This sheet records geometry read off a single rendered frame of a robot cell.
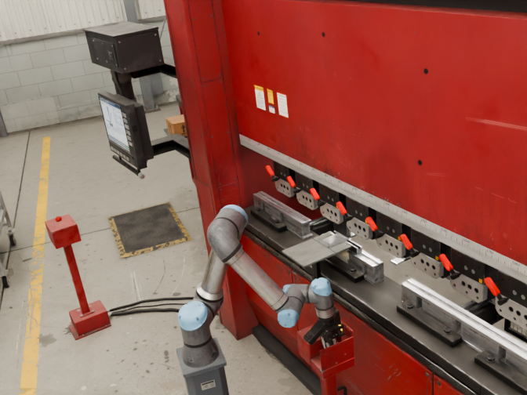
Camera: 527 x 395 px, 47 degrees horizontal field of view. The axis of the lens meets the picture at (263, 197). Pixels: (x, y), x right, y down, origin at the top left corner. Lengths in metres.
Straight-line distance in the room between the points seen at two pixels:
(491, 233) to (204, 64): 1.76
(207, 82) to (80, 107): 6.26
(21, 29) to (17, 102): 1.02
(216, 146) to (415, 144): 1.42
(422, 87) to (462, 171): 0.31
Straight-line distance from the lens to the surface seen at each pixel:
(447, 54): 2.01
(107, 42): 3.30
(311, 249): 2.77
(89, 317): 4.27
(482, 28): 1.90
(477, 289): 2.22
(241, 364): 3.74
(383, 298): 2.64
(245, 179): 3.47
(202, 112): 3.24
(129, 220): 5.72
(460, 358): 2.36
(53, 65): 9.26
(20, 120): 9.45
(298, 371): 3.57
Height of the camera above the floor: 2.38
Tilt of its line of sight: 24 degrees down
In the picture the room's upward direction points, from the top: 7 degrees counter-clockwise
